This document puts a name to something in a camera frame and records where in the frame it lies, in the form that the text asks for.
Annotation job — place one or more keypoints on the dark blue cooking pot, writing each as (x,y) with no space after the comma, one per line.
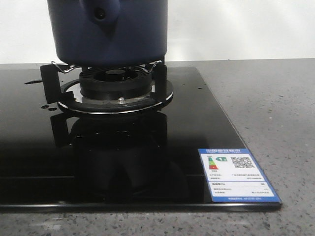
(109,32)

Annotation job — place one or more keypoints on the black pot support grate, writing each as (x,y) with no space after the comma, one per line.
(52,87)

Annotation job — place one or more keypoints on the black gas burner head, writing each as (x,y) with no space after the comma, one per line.
(111,84)

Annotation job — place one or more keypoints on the blue white energy label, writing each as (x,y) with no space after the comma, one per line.
(233,176)

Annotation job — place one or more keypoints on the black glass stove top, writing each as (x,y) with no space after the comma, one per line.
(53,159)

